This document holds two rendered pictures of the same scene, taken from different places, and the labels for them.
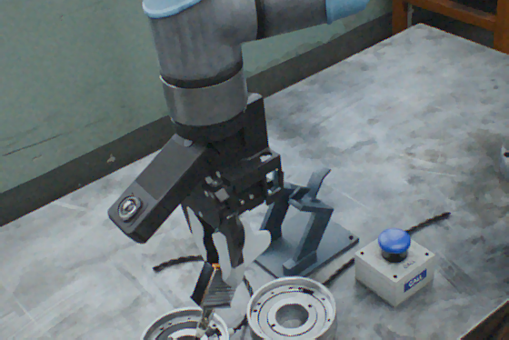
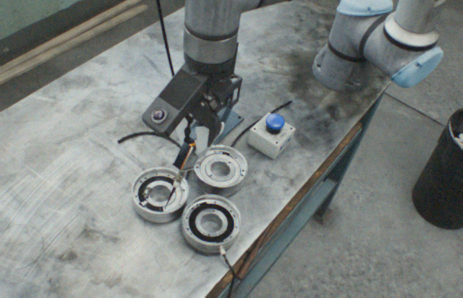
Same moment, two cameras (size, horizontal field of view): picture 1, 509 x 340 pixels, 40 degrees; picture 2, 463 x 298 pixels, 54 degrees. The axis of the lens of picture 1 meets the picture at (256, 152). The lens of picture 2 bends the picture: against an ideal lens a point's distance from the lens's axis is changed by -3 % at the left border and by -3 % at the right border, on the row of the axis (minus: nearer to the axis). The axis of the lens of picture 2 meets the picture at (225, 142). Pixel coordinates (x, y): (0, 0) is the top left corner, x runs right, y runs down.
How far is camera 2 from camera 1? 0.25 m
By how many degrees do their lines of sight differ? 23
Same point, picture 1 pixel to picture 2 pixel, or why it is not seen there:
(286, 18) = not seen: outside the picture
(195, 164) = (202, 86)
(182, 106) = (203, 51)
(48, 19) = not seen: outside the picture
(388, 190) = (253, 86)
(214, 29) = (236, 5)
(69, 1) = not seen: outside the picture
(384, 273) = (270, 140)
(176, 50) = (210, 17)
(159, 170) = (176, 90)
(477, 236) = (309, 115)
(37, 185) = not seen: outside the picture
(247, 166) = (225, 86)
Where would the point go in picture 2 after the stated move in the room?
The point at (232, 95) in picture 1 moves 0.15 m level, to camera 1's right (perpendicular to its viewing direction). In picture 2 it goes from (234, 44) to (329, 34)
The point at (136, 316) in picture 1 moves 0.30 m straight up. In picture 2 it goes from (116, 173) to (104, 50)
